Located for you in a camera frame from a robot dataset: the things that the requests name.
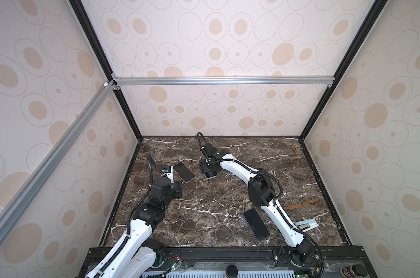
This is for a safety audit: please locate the blue phone black screen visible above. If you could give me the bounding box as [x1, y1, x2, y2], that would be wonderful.
[174, 162, 194, 184]

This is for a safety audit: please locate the pink phone case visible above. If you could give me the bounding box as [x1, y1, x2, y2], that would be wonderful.
[186, 174, 196, 183]

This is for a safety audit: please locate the light blue phone case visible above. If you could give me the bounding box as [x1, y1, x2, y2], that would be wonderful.
[204, 171, 218, 179]

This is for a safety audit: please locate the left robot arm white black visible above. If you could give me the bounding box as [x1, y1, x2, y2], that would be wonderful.
[85, 154, 182, 278]

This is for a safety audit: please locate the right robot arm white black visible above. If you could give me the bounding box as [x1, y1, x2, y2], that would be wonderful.
[199, 143, 320, 266]

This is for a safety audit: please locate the right black phone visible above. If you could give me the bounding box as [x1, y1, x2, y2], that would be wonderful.
[243, 208, 270, 241]

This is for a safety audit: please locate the black round knob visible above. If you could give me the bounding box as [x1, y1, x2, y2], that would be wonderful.
[225, 265, 239, 278]

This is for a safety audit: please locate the white stapler tool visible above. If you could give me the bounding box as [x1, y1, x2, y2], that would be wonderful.
[294, 218, 319, 232]

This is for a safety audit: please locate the black button right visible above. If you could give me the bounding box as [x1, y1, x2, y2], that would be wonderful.
[348, 263, 368, 278]

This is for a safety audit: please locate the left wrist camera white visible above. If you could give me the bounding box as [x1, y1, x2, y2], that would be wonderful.
[161, 165, 175, 183]

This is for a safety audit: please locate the black base frame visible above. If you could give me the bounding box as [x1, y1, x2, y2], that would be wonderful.
[78, 246, 378, 278]

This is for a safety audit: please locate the brown leather strap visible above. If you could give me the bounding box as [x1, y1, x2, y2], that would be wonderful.
[283, 197, 321, 210]

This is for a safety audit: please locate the horizontal aluminium rail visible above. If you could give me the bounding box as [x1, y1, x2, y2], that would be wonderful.
[116, 75, 335, 86]

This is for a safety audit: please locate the diagonal aluminium rail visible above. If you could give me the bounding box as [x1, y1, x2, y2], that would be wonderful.
[0, 80, 116, 246]

